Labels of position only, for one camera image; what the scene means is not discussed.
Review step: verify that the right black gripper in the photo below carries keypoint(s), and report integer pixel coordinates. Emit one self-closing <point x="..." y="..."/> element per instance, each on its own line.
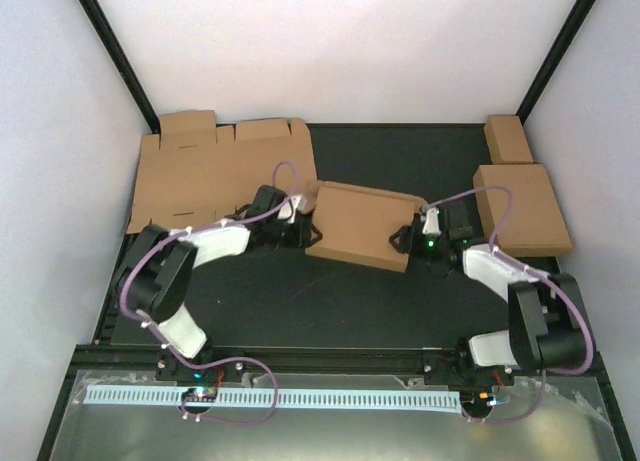
<point x="408" y="242"/>

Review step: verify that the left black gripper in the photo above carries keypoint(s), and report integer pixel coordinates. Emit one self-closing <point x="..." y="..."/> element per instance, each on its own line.
<point x="302" y="236"/>

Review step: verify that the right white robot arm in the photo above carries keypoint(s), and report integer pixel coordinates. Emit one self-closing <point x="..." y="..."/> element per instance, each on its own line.
<point x="546" y="327"/>

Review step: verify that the large folded cardboard box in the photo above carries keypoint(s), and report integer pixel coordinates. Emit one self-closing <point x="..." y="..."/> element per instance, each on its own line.
<point x="535" y="226"/>

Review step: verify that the small folded cardboard box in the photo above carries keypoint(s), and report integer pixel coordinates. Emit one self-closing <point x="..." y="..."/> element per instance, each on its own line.
<point x="506" y="140"/>

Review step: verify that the flat cardboard blank stack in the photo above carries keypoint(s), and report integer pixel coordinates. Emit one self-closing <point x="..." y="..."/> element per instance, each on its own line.
<point x="195" y="171"/>

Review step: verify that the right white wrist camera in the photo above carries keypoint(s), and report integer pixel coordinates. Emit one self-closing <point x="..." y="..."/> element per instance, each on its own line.
<point x="430" y="221"/>

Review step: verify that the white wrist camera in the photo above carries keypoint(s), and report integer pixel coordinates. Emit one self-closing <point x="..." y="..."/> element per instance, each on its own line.
<point x="288" y="212"/>
<point x="430" y="221"/>

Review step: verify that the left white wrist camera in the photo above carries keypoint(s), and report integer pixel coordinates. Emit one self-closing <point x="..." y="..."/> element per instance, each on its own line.
<point x="288" y="212"/>

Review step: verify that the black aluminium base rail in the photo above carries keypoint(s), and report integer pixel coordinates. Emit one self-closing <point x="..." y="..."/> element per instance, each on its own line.
<point x="449" y="367"/>

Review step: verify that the white slotted cable duct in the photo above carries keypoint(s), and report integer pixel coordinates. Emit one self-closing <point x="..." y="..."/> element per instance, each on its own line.
<point x="428" y="401"/>

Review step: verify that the right black frame post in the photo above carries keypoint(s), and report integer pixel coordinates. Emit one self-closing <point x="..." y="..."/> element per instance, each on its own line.
<point x="575" y="19"/>

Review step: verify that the black frame post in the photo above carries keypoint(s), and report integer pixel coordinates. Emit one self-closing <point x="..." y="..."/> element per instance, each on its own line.
<point x="107" y="36"/>
<point x="575" y="19"/>

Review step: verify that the left black frame post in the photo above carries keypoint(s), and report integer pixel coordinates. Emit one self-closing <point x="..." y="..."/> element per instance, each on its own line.
<point x="107" y="36"/>

